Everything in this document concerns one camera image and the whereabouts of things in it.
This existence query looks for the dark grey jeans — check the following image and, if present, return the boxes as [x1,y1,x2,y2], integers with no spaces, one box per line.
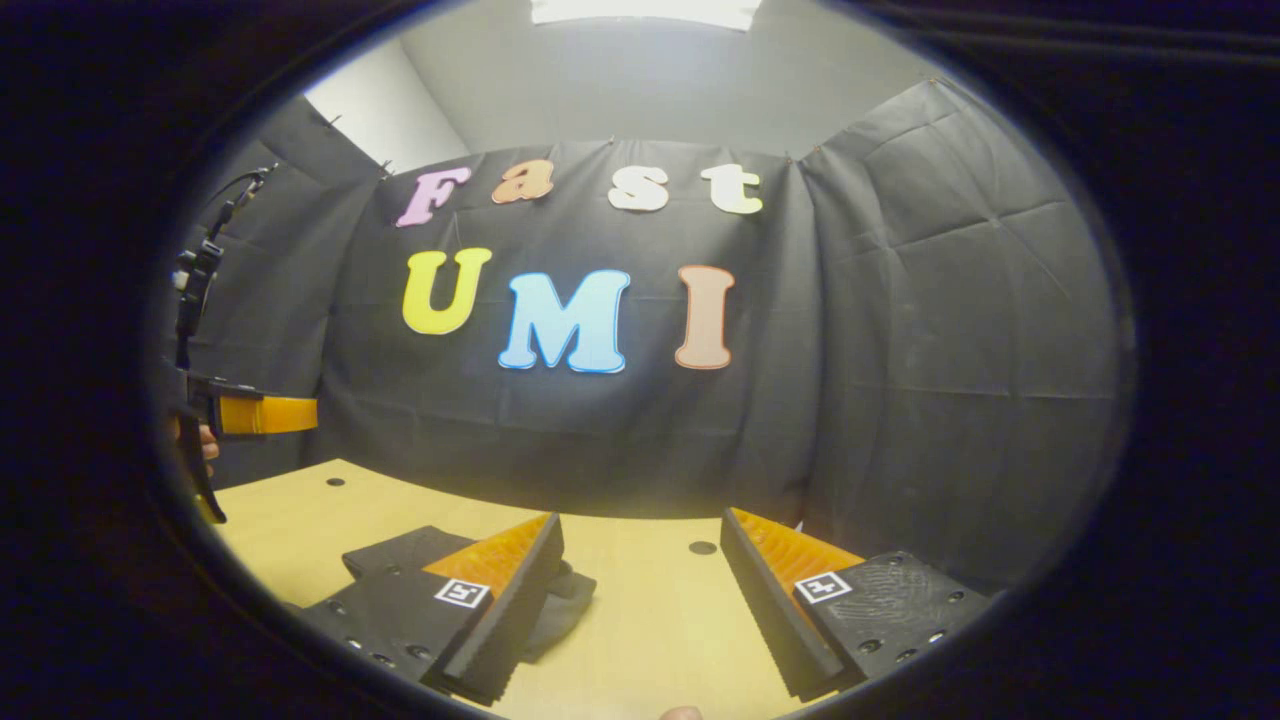
[342,525,598,663]

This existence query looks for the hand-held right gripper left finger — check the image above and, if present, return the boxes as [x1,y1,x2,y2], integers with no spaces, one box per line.
[300,512,566,707]

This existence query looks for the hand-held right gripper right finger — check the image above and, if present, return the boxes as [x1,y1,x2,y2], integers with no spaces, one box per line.
[719,506,993,702]

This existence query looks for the ceiling light panel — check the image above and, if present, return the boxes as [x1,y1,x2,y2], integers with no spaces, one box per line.
[530,0,763,31]

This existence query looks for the black backdrop cloth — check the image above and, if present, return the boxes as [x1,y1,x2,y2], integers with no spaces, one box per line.
[165,78,1126,591]

